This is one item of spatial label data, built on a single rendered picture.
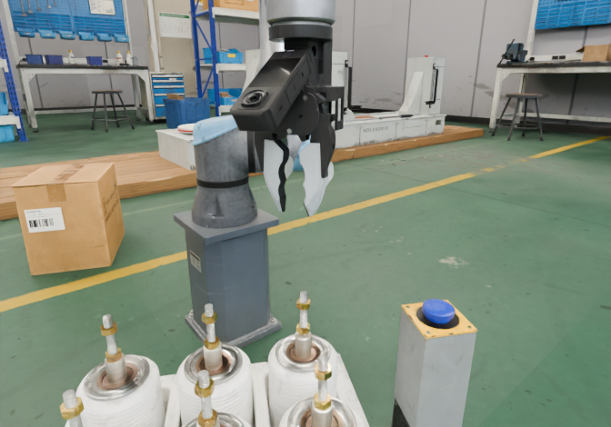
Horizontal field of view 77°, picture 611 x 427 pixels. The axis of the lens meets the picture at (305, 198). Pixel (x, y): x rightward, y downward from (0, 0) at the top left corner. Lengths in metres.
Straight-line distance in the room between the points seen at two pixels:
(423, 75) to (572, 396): 3.37
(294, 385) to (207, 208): 0.45
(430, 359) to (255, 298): 0.52
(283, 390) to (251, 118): 0.35
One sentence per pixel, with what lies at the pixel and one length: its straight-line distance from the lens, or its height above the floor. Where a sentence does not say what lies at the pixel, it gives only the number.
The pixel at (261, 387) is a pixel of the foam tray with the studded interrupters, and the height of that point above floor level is 0.18.
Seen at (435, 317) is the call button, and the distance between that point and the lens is 0.53.
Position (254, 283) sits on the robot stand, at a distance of 0.93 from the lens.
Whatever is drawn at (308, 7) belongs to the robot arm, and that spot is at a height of 0.68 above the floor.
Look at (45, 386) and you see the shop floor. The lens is 1.04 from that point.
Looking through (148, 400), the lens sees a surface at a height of 0.23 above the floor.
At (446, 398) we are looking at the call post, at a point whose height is 0.21.
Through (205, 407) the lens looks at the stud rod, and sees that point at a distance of 0.44.
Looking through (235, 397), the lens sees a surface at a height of 0.23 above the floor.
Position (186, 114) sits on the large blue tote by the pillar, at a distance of 4.83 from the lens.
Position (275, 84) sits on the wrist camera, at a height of 0.61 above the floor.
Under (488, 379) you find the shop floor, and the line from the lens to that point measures 0.98.
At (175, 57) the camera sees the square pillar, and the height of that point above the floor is 0.91.
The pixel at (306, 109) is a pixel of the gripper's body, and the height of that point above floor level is 0.58.
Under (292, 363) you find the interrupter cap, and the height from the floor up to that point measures 0.25.
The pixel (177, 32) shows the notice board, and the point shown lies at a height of 1.29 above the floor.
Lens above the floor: 0.61
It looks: 17 degrees down
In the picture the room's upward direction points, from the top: straight up
